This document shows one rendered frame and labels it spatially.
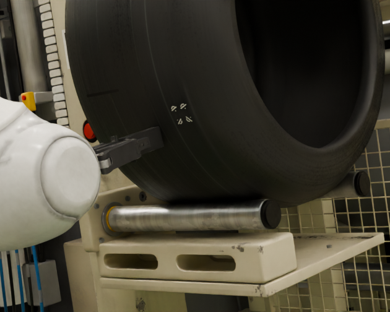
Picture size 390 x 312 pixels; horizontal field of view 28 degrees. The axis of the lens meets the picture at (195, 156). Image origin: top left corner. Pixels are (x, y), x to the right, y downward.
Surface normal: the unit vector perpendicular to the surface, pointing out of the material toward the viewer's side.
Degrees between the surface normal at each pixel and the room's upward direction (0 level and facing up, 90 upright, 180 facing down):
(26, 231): 139
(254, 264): 90
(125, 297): 90
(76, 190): 90
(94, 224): 90
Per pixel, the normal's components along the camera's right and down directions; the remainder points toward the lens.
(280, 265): 0.75, -0.07
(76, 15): -0.66, -0.05
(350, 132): -0.39, -0.86
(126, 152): 0.87, -0.13
